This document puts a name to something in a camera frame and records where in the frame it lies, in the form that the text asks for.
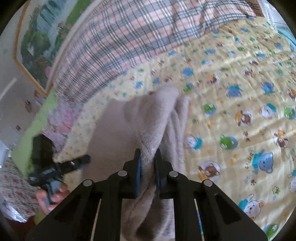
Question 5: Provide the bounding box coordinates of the teal cloth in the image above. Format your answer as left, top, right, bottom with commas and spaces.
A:
276, 26, 296, 47

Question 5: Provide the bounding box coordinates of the yellow cartoon printed blanket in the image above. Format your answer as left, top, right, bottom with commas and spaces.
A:
56, 17, 296, 240

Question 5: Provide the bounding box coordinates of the person's left hand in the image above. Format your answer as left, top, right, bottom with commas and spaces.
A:
36, 183, 71, 215

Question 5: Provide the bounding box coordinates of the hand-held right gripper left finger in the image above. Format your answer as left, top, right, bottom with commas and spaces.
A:
25, 148, 142, 241

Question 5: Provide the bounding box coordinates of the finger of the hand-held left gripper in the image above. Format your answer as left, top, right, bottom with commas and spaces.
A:
57, 154, 91, 174

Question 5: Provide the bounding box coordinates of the pastel floral cloth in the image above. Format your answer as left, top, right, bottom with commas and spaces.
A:
43, 96, 84, 154

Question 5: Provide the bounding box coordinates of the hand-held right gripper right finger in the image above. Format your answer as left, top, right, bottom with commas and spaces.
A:
154, 148, 269, 241

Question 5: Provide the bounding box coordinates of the framed landscape picture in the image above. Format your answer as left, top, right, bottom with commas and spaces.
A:
14, 0, 93, 97

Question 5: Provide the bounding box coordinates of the green cloth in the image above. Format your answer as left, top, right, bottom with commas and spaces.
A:
11, 89, 59, 168

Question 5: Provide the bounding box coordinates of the beige knitted sweater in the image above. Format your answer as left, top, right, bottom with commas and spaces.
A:
82, 87, 193, 241

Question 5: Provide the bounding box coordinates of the plaid quilt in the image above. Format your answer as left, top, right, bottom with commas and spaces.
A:
52, 0, 258, 104

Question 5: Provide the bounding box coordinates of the white red floral cloth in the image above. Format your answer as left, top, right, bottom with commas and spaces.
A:
0, 157, 41, 223

